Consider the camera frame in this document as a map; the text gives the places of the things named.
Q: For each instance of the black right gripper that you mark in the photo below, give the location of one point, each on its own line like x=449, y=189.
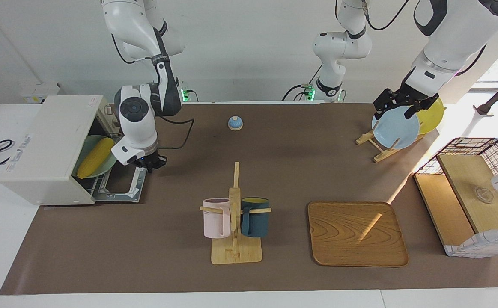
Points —
x=148, y=160

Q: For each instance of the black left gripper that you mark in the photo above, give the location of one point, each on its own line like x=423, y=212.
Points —
x=409, y=96

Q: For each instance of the yellow corn cob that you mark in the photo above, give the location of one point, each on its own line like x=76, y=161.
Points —
x=94, y=158

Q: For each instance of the light green plate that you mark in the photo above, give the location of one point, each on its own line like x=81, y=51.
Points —
x=91, y=143

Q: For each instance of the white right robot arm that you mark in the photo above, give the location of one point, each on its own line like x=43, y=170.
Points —
x=135, y=124

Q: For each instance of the white toaster oven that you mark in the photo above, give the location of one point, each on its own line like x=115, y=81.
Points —
x=43, y=149

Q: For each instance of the light blue plate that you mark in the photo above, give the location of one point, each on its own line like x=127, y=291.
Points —
x=396, y=130

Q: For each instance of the yellow plate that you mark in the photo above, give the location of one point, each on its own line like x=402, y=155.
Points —
x=433, y=117

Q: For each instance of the wooden plate rack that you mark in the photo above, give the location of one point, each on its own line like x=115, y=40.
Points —
x=365, y=139

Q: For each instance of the brown table mat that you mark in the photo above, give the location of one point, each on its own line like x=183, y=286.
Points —
x=154, y=235

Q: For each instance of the pink mug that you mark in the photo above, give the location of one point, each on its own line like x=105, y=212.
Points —
x=215, y=220

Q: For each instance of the small blue bell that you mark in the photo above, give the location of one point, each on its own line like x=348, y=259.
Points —
x=235, y=124

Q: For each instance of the dark blue mug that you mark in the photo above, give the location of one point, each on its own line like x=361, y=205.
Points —
x=257, y=220

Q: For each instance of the wooden mug rack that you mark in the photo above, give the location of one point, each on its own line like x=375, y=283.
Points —
x=236, y=254

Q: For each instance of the small clear glass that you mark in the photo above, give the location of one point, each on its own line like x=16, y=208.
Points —
x=483, y=195

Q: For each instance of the wooden serving tray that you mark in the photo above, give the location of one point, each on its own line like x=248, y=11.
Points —
x=334, y=239

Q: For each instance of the white checkered cloth liner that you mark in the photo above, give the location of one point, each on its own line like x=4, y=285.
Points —
x=480, y=246

